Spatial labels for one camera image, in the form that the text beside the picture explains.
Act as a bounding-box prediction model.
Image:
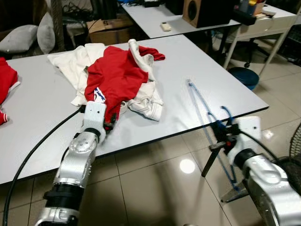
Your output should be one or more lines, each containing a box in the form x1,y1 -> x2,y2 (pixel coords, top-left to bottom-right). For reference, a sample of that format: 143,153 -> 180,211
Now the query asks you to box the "thin blue hanger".
187,79 -> 246,192

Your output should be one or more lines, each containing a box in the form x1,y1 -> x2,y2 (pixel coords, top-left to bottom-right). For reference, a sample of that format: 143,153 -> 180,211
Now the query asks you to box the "red t-shirt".
84,45 -> 166,127

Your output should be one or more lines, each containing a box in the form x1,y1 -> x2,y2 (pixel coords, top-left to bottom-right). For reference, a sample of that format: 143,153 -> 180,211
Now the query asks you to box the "black table leg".
201,149 -> 221,178

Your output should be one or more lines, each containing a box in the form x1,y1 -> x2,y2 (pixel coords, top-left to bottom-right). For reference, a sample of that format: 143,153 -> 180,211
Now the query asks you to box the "dark blue basin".
228,66 -> 260,90

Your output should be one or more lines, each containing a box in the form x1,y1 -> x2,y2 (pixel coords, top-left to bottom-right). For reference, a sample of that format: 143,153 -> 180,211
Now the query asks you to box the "cream white shirt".
47,42 -> 110,107

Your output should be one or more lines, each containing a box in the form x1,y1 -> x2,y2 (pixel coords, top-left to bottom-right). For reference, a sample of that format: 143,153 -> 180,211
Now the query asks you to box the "open cardboard box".
87,17 -> 138,46

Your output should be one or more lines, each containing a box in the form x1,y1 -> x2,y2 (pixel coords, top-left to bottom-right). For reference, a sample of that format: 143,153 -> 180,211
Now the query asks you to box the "black crate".
281,24 -> 301,65

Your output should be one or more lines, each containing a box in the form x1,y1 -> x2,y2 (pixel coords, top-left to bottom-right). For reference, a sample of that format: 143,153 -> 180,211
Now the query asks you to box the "white remote control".
159,22 -> 173,32

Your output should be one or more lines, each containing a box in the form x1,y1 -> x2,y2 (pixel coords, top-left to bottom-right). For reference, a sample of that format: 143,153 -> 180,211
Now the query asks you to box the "grey pillow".
0,24 -> 40,54
36,11 -> 56,55

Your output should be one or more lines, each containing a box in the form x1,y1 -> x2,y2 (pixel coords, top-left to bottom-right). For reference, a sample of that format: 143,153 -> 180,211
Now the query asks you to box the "black tray with items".
230,0 -> 277,27

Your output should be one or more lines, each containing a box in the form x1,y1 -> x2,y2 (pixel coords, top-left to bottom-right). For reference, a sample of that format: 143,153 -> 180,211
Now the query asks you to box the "red jacket white trim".
0,57 -> 21,126

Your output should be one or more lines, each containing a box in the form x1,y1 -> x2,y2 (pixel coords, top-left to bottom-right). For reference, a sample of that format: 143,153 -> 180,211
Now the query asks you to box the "white desk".
121,1 -> 300,71

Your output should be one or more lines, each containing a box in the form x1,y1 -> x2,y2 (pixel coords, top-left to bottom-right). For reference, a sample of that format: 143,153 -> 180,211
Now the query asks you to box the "brown wooden speaker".
182,0 -> 237,29

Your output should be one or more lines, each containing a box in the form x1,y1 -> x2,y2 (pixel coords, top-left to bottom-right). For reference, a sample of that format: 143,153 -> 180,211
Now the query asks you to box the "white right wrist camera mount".
225,116 -> 262,159

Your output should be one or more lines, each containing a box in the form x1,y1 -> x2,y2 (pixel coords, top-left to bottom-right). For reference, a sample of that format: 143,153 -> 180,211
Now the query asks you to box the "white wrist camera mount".
225,116 -> 262,159
80,101 -> 108,138

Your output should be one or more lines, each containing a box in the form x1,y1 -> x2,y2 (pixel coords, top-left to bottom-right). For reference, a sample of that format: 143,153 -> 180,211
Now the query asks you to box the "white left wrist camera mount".
80,101 -> 108,138

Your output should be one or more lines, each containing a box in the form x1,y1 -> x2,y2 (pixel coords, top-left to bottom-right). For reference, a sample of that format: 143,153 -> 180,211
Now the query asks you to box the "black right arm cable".
235,129 -> 292,165

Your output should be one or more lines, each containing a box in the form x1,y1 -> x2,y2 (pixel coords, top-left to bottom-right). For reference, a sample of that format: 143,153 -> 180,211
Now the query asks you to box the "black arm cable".
2,106 -> 86,226
235,129 -> 292,165

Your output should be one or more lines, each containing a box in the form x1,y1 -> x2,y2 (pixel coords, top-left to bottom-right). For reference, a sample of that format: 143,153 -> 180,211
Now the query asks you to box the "black wire fan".
274,122 -> 301,201

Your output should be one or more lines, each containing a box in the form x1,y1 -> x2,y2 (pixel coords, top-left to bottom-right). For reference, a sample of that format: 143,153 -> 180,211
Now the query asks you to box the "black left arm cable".
2,106 -> 86,226

